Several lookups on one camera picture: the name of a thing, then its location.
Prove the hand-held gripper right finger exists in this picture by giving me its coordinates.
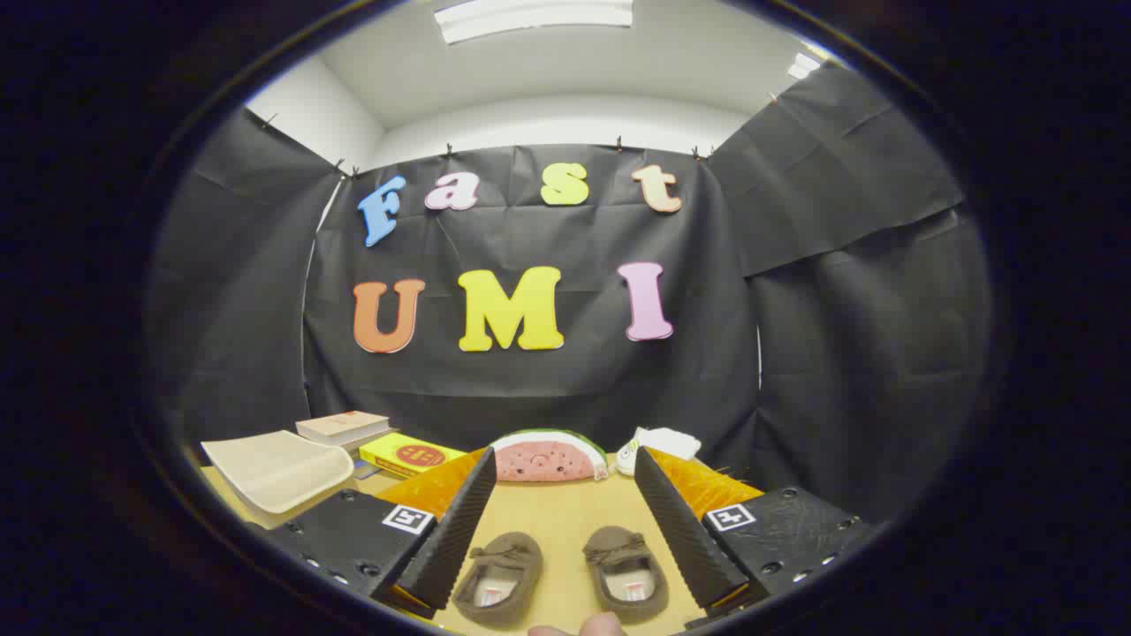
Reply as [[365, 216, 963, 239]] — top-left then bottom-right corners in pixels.
[[634, 446, 873, 619]]

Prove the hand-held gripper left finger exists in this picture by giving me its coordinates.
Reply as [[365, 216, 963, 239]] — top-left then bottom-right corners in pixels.
[[265, 446, 498, 619]]

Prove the brown fuzzy shoe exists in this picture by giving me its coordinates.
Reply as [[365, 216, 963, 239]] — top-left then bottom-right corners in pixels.
[[582, 526, 670, 624], [452, 532, 543, 630]]

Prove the cream storage box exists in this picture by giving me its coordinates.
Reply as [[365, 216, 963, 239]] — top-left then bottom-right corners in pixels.
[[201, 430, 355, 524]]

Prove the yellow book with red circle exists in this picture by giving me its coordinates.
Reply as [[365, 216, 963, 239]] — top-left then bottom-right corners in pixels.
[[359, 433, 467, 480]]

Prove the white plush toy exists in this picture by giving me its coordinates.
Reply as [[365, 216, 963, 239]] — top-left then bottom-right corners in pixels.
[[616, 428, 702, 476]]

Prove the watermelon slice plush toy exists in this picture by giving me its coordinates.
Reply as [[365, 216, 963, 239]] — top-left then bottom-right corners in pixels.
[[489, 429, 609, 483]]

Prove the black backdrop cloth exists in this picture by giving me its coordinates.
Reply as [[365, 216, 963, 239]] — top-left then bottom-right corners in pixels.
[[146, 62, 995, 522]]

